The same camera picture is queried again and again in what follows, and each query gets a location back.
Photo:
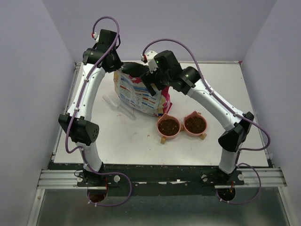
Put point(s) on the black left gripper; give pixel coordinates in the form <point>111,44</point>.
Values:
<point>116,64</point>

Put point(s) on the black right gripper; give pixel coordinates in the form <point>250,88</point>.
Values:
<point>146,78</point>

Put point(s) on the pet food bag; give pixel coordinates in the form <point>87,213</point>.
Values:
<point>131,90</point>

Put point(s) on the clear plastic scoop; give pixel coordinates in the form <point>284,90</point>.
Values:
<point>115,104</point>

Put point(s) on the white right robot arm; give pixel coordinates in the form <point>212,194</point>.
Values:
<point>235,123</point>

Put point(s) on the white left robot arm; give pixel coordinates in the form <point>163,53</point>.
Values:
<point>81,132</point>

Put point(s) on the brown pet food kibble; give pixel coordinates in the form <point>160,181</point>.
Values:
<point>193,124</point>

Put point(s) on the pink left pet bowl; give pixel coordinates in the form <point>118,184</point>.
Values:
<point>168,127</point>

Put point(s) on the pink pet bowl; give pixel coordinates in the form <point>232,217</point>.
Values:
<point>168,127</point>
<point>195,125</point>

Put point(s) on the pink right pet bowl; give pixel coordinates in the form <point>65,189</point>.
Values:
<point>195,125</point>

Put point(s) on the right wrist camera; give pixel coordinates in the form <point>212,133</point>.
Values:
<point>148,58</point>

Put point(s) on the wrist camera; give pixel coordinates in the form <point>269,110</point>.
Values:
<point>95,36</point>
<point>148,58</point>

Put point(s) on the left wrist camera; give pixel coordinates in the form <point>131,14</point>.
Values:
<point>95,36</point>

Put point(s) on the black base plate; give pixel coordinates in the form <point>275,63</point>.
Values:
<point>120,180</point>

